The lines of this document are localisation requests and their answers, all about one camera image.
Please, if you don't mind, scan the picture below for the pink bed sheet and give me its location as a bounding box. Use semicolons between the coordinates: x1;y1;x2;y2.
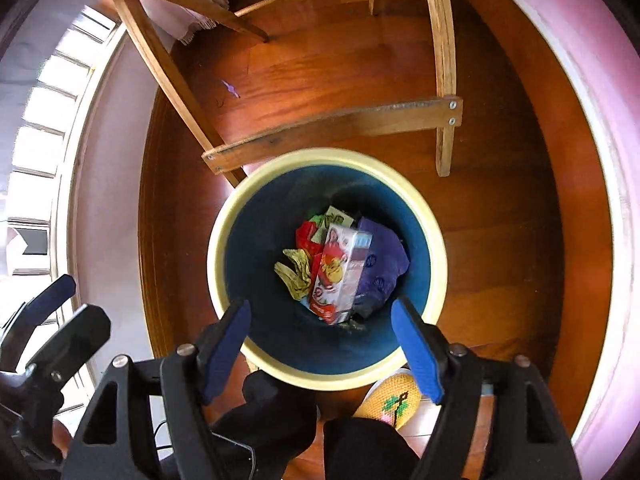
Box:
470;0;640;461

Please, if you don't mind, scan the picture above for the red snack bag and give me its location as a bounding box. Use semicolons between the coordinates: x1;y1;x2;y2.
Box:
295;220;328;281

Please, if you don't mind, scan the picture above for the pale printed wrapper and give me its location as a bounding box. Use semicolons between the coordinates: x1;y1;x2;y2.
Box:
322;205;357;233

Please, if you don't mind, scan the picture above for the blue bin with yellow rim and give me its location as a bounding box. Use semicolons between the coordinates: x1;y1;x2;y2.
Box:
206;147;448;390

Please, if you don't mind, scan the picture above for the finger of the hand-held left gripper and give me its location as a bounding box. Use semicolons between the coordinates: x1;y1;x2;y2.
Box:
0;274;77;356
27;304;112;387

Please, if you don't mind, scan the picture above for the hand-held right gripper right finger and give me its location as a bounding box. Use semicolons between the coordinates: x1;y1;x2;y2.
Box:
390;297;583;480

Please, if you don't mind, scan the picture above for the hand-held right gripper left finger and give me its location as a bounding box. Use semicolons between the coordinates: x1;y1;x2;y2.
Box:
60;299;253;480

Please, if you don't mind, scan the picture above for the person's left leg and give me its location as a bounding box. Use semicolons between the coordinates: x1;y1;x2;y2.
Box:
207;370;319;480

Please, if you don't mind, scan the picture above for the metal window grille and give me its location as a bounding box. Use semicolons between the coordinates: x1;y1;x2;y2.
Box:
0;7;118;281

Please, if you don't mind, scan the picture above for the black cable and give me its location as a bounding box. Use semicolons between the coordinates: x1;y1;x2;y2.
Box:
152;417;257;480

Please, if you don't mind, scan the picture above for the person's leg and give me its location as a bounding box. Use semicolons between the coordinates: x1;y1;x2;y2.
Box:
207;370;319;480
322;417;422;480

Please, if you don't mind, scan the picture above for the person's right leg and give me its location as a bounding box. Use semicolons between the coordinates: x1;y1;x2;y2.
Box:
322;417;422;480

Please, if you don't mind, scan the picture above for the purple plastic bag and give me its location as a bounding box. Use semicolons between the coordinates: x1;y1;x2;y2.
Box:
352;216;411;318

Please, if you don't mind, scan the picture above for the red and white carton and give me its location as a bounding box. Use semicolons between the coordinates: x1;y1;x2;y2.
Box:
308;224;375;326

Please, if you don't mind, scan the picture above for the yellow knitted slipper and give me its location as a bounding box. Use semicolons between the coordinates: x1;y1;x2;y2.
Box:
352;367;426;431

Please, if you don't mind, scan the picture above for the yellow wrapper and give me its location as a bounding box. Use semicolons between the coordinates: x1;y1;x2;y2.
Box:
274;248;313;302

